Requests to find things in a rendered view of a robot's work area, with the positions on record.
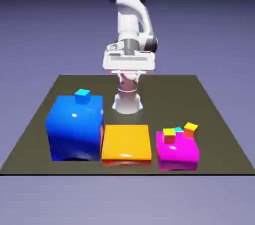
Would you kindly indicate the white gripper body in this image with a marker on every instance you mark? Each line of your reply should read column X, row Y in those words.
column 128, row 63

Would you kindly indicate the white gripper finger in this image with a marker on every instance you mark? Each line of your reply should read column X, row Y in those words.
column 136, row 76
column 121, row 76

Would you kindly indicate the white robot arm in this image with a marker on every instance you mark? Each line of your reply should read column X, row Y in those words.
column 127, row 10

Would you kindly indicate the large blue box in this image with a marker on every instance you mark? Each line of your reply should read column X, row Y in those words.
column 73, row 129

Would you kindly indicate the small yellow cube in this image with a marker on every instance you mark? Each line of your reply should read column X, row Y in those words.
column 189, row 130
column 169, row 136

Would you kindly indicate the large orange box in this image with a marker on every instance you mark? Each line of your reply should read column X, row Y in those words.
column 126, row 141

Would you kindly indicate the small cyan cube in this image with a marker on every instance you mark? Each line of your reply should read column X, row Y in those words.
column 82, row 97
column 178, row 129

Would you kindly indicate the large magenta box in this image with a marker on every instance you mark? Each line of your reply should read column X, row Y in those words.
column 177, row 153

